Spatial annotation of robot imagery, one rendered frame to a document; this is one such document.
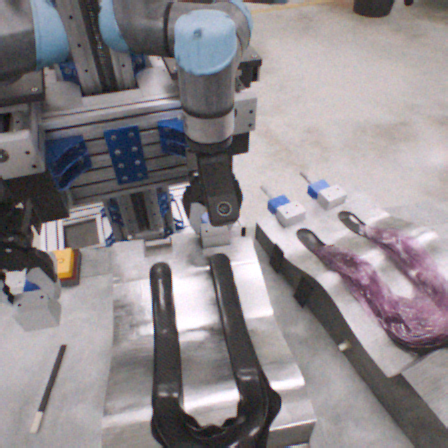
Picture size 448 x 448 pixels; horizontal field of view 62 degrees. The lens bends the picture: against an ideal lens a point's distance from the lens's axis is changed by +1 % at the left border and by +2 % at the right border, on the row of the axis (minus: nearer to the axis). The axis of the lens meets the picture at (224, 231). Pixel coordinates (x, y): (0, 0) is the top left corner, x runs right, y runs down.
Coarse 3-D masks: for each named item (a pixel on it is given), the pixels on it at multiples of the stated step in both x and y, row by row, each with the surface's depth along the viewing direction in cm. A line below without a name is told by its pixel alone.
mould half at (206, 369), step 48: (144, 240) 70; (192, 240) 71; (240, 240) 71; (144, 288) 64; (192, 288) 64; (240, 288) 64; (144, 336) 58; (192, 336) 58; (144, 384) 50; (192, 384) 49; (288, 384) 49; (144, 432) 45; (288, 432) 47
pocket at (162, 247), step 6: (168, 240) 72; (144, 246) 71; (150, 246) 72; (156, 246) 72; (162, 246) 73; (168, 246) 73; (144, 252) 70; (150, 252) 72; (156, 252) 72; (162, 252) 72; (168, 252) 72
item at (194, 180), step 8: (192, 144) 54; (200, 144) 54; (208, 144) 54; (216, 144) 54; (224, 144) 54; (192, 152) 63; (200, 152) 57; (208, 152) 54; (192, 160) 61; (192, 168) 60; (192, 176) 59; (232, 176) 60; (192, 184) 59; (200, 184) 59; (192, 192) 60; (200, 192) 61
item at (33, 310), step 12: (24, 288) 57; (36, 288) 57; (24, 300) 54; (36, 300) 54; (48, 300) 54; (12, 312) 53; (24, 312) 53; (36, 312) 53; (48, 312) 54; (60, 312) 59; (24, 324) 55; (36, 324) 56; (48, 324) 56
